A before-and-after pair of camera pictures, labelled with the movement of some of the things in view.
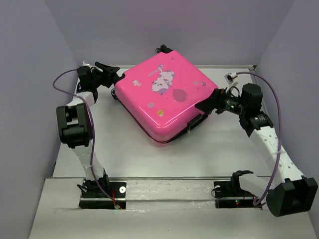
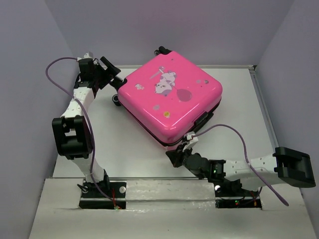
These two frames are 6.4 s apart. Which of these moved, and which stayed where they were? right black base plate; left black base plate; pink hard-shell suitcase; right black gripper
Moved: right black gripper
Stayed: right black base plate; left black base plate; pink hard-shell suitcase
